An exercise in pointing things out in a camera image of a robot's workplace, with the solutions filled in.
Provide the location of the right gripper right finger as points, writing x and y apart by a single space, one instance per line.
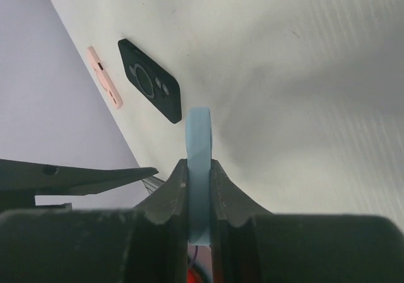
251 244

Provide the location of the black phone case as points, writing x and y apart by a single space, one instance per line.
156 84

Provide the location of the pink phone case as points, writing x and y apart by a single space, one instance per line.
104 78

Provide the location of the aluminium frame rail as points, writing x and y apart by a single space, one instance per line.
152 183

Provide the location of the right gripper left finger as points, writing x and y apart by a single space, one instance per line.
146 243

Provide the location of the phone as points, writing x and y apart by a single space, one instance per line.
199 154

